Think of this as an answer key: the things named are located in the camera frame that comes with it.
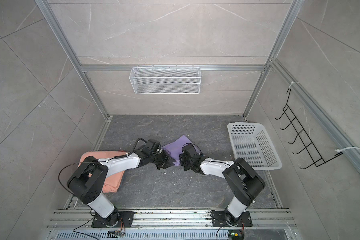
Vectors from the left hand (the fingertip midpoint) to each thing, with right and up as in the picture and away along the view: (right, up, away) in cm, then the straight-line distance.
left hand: (177, 158), depth 86 cm
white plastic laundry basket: (+52, +8, +18) cm, 56 cm away
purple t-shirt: (-2, +5, +8) cm, 9 cm away
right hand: (0, 0, +6) cm, 6 cm away
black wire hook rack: (+59, +9, -21) cm, 64 cm away
